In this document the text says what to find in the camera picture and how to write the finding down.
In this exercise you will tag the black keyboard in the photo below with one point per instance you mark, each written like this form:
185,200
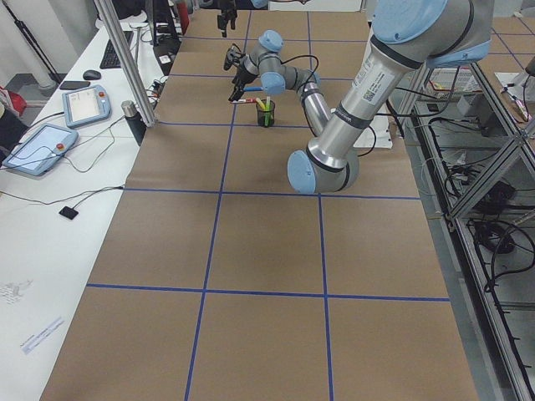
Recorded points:
110,59

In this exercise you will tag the black computer mouse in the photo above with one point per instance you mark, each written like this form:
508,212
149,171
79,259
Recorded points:
92,75

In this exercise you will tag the small black square pad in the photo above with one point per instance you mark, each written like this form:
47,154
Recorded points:
68,212

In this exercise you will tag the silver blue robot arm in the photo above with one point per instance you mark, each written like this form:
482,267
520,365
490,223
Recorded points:
406,34

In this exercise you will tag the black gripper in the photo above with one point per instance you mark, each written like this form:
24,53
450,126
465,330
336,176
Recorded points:
241,76

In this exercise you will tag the near teach pendant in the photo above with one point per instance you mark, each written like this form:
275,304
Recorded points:
42,150

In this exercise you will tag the black water bottle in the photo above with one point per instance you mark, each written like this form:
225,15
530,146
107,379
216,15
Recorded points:
134,120

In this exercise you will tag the aluminium frame post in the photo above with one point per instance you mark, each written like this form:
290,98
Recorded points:
114,29

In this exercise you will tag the far teach pendant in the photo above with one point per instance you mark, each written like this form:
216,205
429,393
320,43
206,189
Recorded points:
86,106

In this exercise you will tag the green highlighter pen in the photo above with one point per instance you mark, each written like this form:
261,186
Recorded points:
261,105

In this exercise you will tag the red marker pen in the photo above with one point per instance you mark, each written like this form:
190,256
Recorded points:
245,101

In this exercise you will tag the black mesh pen cup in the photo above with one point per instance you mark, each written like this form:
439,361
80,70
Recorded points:
266,119

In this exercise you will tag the teach pendant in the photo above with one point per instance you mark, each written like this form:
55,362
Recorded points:
42,150
86,106

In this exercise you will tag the white camera stand column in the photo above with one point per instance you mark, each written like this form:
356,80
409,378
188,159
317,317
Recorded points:
377,133

